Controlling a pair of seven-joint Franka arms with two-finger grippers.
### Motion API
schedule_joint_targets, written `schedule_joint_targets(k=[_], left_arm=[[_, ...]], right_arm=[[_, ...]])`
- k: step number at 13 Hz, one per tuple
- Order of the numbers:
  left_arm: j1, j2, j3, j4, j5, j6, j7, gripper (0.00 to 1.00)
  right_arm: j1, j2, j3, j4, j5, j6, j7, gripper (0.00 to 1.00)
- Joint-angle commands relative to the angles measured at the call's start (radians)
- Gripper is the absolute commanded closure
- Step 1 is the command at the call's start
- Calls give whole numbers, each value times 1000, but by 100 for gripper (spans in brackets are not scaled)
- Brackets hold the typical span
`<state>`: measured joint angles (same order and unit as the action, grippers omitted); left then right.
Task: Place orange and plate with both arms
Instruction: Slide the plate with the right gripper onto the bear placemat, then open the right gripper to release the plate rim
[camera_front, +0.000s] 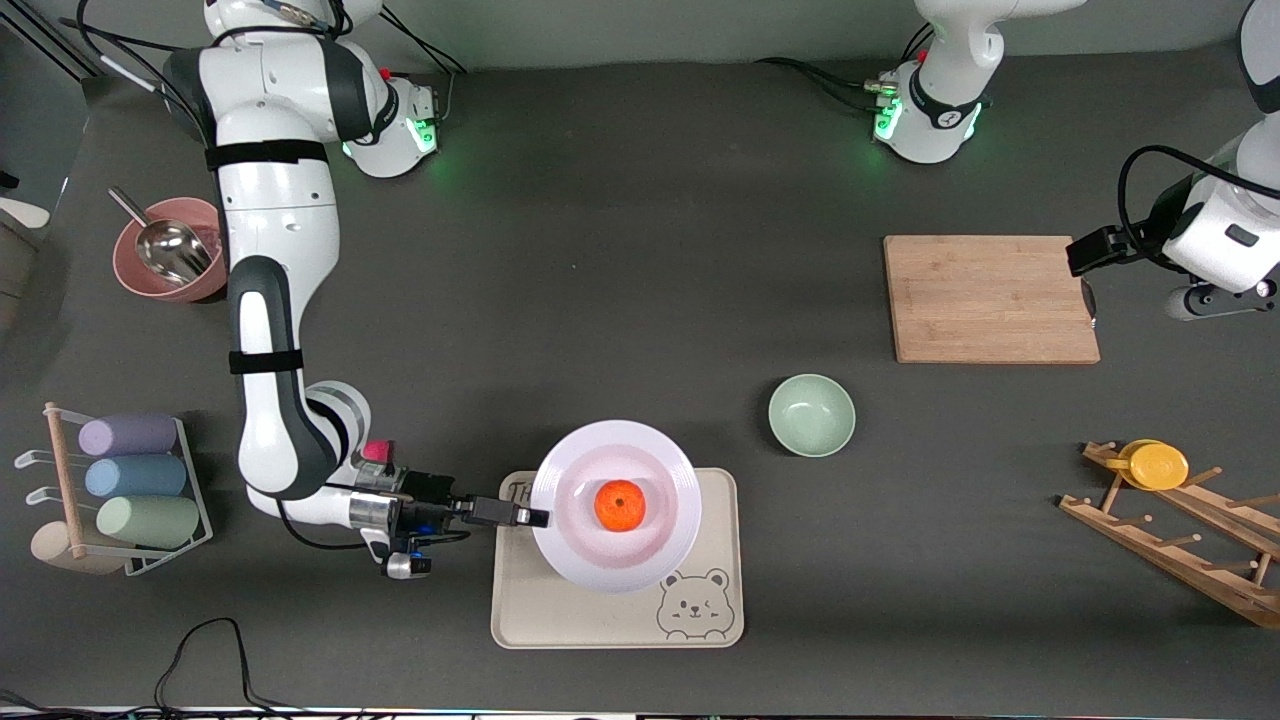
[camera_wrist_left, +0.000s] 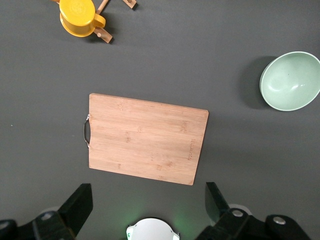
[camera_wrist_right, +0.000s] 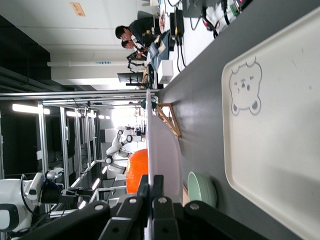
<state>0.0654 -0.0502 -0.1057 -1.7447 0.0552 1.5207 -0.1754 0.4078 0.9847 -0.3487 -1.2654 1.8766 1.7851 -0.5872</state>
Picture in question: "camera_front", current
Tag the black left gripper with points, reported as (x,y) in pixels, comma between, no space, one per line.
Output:
(1150,237)

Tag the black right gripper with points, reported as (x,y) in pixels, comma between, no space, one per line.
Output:
(428,503)

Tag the orange fruit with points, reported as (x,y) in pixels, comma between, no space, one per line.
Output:
(620,506)

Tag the white round plate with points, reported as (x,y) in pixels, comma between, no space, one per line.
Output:
(615,560)

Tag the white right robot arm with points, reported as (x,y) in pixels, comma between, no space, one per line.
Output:
(280,230)

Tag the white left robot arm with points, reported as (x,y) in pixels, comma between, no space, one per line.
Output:
(940,110)

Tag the bamboo cutting board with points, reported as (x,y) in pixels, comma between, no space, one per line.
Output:
(990,300)

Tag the pink folded cloth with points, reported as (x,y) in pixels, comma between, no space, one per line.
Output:
(377,451)

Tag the beige bear print tray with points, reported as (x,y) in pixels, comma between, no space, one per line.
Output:
(600,620)

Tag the yellow cup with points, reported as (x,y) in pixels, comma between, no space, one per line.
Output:
(1158,466)

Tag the wooden peg cup rack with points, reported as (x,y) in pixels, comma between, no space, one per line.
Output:
(1165,555)

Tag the pale green bowl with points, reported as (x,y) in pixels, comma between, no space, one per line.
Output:
(812,416)

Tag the green cup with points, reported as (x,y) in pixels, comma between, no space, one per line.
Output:
(150,521)

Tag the blue cup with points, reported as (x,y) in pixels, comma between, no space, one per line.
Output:
(136,477)

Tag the purple cup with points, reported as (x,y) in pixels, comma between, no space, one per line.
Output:
(128,435)

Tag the metal scoop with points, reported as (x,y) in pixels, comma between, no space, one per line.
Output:
(170,250)

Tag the pink bowl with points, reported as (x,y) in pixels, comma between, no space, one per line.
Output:
(135,270)

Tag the beige cup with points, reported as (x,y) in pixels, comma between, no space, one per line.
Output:
(50,548)

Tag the beige rounded object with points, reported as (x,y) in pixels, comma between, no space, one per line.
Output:
(20,213)

